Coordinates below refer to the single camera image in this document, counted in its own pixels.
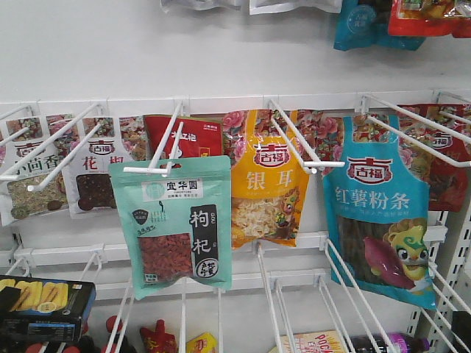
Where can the yellow snack packet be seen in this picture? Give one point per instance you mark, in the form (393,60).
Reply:
(204,343)

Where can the yellow white fungus pouch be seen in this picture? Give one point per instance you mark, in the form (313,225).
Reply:
(268,184)

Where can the white peg hook far right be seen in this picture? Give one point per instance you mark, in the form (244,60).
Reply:
(415,129)

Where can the white peg hook left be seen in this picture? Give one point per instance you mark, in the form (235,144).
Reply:
(47,158)

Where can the red chili pouch right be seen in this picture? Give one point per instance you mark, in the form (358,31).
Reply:
(448,184)

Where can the blue sweet potato noodle pouch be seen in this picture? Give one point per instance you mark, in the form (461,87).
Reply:
(377,217)

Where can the black blue biscuit box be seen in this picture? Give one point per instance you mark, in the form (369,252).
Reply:
(53,310)

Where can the red pouch top right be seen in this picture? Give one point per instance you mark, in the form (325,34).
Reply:
(430,18)

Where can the white fennel seed pouch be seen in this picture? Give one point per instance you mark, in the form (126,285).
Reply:
(17,202)

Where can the white Sichuan pepper pouch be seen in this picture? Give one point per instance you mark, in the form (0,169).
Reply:
(87,181)

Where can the red Dahongpao seasoning pouch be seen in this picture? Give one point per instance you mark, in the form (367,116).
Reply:
(200,137)

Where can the white peg hook right-centre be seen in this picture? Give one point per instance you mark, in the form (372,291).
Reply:
(305,155)

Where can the teal goji berry pouch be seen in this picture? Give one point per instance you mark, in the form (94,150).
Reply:
(176,226)

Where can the blue pouch top right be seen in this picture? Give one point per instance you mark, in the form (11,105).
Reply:
(365,23)

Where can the Pocky snack box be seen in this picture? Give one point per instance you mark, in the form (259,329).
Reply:
(318,342)

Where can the red spout sauce pouch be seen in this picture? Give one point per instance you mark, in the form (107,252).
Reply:
(158,340)

